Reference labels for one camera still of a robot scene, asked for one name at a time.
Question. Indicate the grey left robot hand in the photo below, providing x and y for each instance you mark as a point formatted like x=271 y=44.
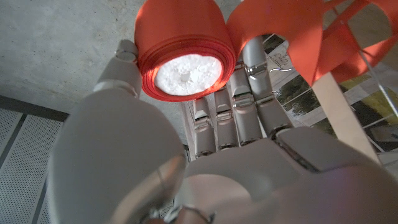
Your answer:
x=124 y=140

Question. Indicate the orange satin ribbon roll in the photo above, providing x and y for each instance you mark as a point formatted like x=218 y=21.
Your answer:
x=183 y=28

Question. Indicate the wooden slat clip hanger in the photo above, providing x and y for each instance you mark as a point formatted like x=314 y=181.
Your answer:
x=339 y=112

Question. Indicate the printed window backdrop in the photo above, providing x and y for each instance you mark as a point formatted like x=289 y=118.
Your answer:
x=298 y=99

